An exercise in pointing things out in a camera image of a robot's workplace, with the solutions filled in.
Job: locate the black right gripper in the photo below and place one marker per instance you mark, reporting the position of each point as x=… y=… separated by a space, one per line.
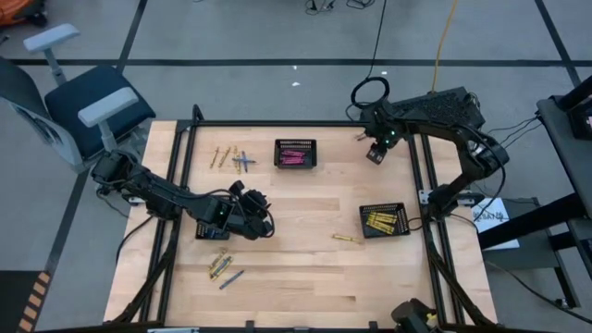
x=381 y=127

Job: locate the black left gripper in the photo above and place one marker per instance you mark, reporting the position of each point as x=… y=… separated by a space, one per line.
x=252 y=215

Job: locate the black plastic mesh basket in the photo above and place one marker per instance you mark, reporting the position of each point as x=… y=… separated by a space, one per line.
x=311 y=159
x=402 y=222
x=199 y=230

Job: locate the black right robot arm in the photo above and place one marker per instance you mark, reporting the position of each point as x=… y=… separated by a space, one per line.
x=485 y=157

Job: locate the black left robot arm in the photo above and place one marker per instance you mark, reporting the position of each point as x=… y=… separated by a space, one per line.
x=162 y=192

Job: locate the black computer tower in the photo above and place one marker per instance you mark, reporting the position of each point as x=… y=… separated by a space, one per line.
x=444 y=104

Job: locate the white paper sign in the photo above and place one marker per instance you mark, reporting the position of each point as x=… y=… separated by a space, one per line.
x=501 y=207

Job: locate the black round device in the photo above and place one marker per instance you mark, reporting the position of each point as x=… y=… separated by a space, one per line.
x=409 y=316

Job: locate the black side table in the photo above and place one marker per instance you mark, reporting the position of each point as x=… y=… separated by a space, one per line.
x=566 y=162

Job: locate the grey cart platform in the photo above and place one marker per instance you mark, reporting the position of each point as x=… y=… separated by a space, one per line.
x=532 y=250

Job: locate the grey black office chair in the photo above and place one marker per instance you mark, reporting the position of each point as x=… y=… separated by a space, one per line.
x=92 y=102

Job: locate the black monitor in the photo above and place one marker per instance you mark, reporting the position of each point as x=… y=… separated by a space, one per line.
x=580 y=125

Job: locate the black orange striped mat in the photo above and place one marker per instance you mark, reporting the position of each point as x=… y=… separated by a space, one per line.
x=14 y=300

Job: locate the orange wheeled object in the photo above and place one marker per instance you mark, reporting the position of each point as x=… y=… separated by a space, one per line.
x=14 y=9

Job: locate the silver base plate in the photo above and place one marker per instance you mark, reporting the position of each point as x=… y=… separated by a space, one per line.
x=134 y=201
x=423 y=196

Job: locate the black aluminium table frame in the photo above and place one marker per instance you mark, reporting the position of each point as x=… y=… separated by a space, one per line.
x=300 y=123

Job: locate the white bracket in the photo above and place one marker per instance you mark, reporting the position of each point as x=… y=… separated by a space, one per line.
x=173 y=330

